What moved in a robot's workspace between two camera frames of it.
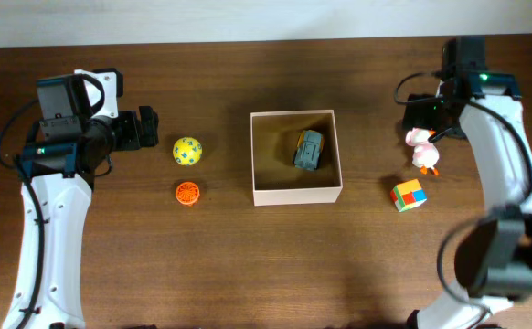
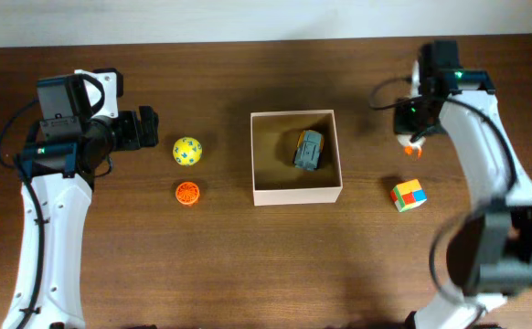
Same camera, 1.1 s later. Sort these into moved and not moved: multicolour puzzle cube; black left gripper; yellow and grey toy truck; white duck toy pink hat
Moved: white duck toy pink hat
Not moved: multicolour puzzle cube; black left gripper; yellow and grey toy truck
